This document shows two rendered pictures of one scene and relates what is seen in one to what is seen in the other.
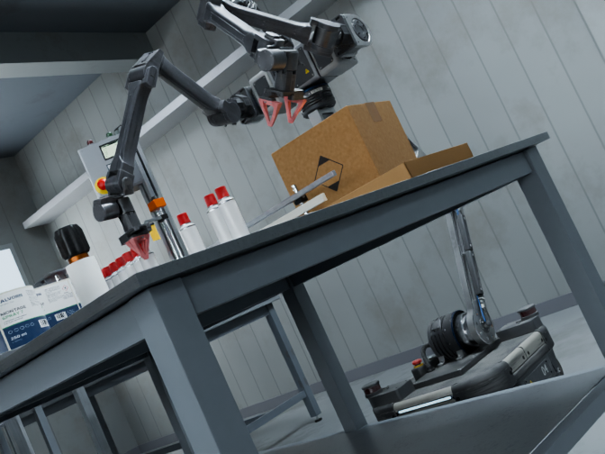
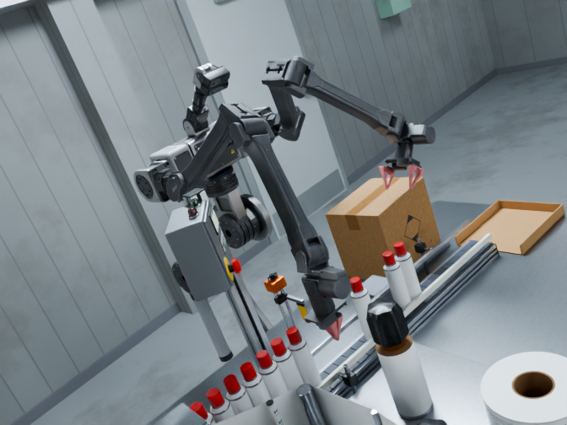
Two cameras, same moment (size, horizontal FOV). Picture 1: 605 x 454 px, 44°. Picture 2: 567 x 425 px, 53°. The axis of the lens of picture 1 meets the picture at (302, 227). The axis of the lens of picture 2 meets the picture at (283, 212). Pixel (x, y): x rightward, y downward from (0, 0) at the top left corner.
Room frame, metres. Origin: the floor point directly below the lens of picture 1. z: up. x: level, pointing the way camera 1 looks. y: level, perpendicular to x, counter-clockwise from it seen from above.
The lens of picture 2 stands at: (2.04, 1.74, 1.86)
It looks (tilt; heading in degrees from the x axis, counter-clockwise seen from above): 20 degrees down; 284
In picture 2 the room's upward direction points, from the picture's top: 21 degrees counter-clockwise
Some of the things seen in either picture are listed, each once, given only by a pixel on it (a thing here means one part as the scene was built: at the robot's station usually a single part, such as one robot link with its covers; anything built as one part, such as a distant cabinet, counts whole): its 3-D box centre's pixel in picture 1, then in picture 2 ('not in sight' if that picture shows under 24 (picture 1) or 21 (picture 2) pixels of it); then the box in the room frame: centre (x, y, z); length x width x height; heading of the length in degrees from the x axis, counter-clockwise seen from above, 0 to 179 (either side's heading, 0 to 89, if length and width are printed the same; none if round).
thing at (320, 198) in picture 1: (204, 267); (391, 325); (2.21, 0.31, 0.90); 1.07 x 0.01 x 0.02; 46
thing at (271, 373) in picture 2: (138, 280); (275, 384); (2.51, 0.57, 0.98); 0.05 x 0.05 x 0.20
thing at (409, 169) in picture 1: (392, 186); (509, 225); (1.74, -0.23, 0.85); 0.30 x 0.26 x 0.04; 46
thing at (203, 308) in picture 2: not in sight; (212, 325); (2.62, 0.54, 1.18); 0.04 x 0.04 x 0.21
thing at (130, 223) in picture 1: (130, 224); (322, 303); (2.34, 0.48, 1.13); 0.10 x 0.07 x 0.07; 47
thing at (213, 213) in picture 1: (222, 227); (396, 282); (2.16, 0.21, 0.98); 0.05 x 0.05 x 0.20
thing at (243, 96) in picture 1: (238, 106); (170, 181); (2.78, 0.03, 1.45); 0.09 x 0.08 x 0.12; 52
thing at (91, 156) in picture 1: (112, 168); (202, 248); (2.57, 0.51, 1.38); 0.17 x 0.10 x 0.19; 101
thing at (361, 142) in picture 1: (349, 168); (384, 228); (2.18, -0.20, 0.99); 0.30 x 0.24 x 0.27; 53
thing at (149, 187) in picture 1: (160, 213); (240, 300); (2.57, 0.42, 1.16); 0.04 x 0.04 x 0.67; 46
